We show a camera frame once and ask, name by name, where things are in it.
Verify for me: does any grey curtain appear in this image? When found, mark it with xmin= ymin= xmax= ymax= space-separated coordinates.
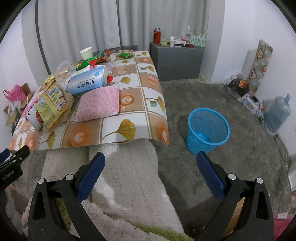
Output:
xmin=21 ymin=1 xmax=209 ymax=82

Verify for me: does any patterned tablecloth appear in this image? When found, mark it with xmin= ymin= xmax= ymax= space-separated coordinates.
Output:
xmin=9 ymin=51 xmax=169 ymax=151

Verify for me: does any pink cloth pack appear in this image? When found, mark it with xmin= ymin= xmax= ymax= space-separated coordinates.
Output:
xmin=75 ymin=86 xmax=119 ymax=122

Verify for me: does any blue tissue box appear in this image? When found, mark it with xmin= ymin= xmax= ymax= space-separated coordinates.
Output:
xmin=67 ymin=65 xmax=108 ymax=95

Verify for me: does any blue plastic waste basket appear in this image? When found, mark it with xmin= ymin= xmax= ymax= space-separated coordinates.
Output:
xmin=186 ymin=108 xmax=230 ymax=155

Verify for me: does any red thermos bottle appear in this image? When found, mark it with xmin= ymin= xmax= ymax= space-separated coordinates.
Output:
xmin=153 ymin=28 xmax=161 ymax=44

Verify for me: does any green snack bag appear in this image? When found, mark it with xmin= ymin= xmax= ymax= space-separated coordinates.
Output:
xmin=74 ymin=49 xmax=110 ymax=71

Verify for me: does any yellow orange snack bag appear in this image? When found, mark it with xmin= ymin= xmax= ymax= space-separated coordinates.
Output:
xmin=25 ymin=79 xmax=72 ymax=131

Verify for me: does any white fleece blanket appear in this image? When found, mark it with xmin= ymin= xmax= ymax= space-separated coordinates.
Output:
xmin=23 ymin=140 xmax=189 ymax=240

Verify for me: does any grey cabinet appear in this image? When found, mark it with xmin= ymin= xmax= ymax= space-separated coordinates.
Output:
xmin=149 ymin=42 xmax=204 ymax=81

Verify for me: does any small green candy packet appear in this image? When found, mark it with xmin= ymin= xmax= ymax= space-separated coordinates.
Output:
xmin=117 ymin=52 xmax=133 ymax=59

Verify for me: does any pink plastic bag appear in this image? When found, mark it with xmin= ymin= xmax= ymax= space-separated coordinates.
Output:
xmin=3 ymin=84 xmax=27 ymax=102

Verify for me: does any cardboard box on floor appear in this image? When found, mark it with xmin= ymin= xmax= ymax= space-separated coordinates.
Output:
xmin=3 ymin=83 xmax=32 ymax=126

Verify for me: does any white paper cup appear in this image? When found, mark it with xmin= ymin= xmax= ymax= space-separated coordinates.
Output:
xmin=80 ymin=47 xmax=93 ymax=60

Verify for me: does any clear plastic cup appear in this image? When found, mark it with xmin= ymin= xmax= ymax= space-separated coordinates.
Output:
xmin=55 ymin=61 xmax=76 ymax=82

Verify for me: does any mint green organizer basket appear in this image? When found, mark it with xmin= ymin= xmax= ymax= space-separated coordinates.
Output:
xmin=189 ymin=35 xmax=206 ymax=48

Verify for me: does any dark snack box on floor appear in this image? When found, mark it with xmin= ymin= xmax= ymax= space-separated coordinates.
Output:
xmin=228 ymin=78 xmax=250 ymax=97

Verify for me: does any blue water jug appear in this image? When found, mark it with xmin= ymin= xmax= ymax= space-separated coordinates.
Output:
xmin=265 ymin=94 xmax=292 ymax=136

